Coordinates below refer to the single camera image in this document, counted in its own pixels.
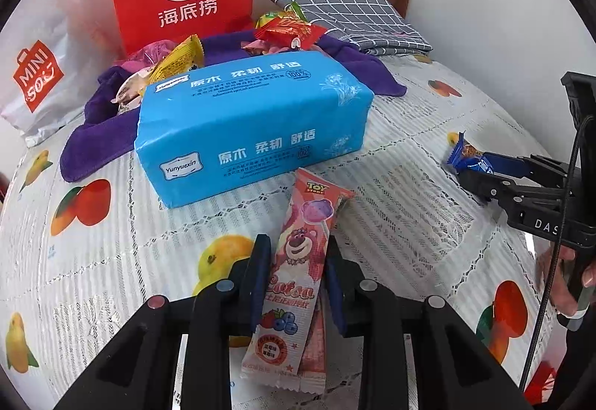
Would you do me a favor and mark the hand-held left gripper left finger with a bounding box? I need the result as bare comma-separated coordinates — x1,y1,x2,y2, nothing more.
53,233,272,410

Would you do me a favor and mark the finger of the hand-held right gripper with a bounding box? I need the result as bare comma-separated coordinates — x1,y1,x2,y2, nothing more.
484,152,567,181
459,169,519,206

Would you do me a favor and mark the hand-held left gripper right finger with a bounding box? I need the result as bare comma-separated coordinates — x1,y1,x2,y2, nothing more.
324,237,534,410

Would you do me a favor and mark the blue snack packet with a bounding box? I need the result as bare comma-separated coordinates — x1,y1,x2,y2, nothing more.
446,132,524,175

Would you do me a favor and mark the pink bear print stick packet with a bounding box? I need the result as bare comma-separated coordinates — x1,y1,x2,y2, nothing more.
241,167,355,385

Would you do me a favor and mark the pink crinkled snack bag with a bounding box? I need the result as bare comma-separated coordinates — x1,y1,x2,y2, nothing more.
242,40,280,54

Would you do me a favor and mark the pink white candy packet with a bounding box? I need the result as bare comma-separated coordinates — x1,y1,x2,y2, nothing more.
111,74,146,104

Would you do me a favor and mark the red snack packet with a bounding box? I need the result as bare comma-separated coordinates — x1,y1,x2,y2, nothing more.
254,16,327,51

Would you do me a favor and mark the magenta candy bag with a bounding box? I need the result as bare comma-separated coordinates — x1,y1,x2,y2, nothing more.
114,42,180,71

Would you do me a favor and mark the person's right hand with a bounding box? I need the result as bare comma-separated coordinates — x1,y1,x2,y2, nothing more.
535,245,596,331

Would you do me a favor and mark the blue tissue pack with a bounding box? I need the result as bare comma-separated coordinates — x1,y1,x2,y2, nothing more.
135,48,374,209

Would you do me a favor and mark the grey checked folded cloth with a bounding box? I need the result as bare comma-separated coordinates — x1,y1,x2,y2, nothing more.
270,0,434,58

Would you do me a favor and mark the purple towel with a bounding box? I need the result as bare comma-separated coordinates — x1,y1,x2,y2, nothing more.
60,31,407,182

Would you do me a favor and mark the yellow green snack packet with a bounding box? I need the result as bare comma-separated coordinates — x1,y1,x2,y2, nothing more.
257,11,287,28

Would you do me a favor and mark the white plastic shopping bag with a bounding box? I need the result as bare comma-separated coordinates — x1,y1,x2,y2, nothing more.
0,0,122,147

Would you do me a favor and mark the black cable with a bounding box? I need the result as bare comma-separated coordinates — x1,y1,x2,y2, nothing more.
519,114,594,392

